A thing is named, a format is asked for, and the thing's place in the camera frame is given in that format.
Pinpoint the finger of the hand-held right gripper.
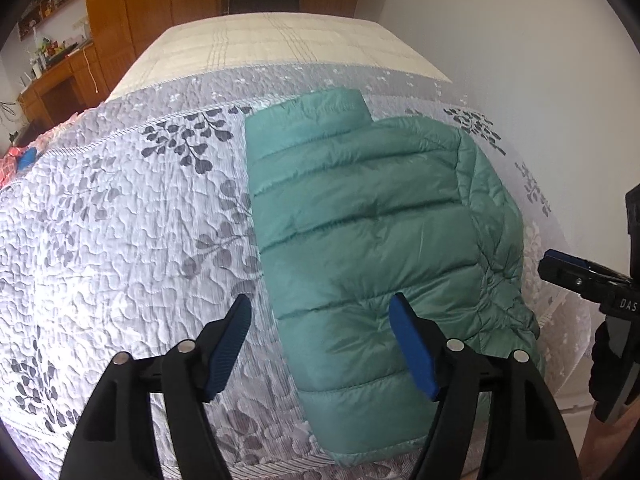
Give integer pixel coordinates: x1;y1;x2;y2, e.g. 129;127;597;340
538;248;630;307

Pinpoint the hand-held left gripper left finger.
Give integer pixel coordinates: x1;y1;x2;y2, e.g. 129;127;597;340
59;294;253;480

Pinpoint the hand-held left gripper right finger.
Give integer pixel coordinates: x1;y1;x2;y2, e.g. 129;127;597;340
388;293;583;480

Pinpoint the green puffer jacket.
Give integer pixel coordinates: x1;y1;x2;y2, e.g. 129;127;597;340
244;88;547;467

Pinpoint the person's right forearm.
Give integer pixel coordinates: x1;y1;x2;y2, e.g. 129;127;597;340
579;402;632;480

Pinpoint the person's right hand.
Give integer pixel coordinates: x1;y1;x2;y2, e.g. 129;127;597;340
588;312;614;403

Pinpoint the grey leaf-print quilted bedspread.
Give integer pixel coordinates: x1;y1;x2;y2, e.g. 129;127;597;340
0;62;596;480

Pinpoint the pink patterned cloth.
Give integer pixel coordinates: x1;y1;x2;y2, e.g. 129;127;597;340
0;109;83;188

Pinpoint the cream mattress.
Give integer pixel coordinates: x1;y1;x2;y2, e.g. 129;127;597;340
107;12;454;102

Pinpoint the wooden desk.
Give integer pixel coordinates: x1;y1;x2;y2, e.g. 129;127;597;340
17;42;110;127

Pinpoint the white hanging cable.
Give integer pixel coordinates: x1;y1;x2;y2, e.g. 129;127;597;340
82;44;100;95

